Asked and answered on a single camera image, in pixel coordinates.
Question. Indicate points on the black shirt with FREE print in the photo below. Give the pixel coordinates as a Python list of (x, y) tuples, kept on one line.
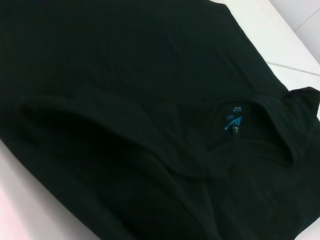
[(125, 100)]

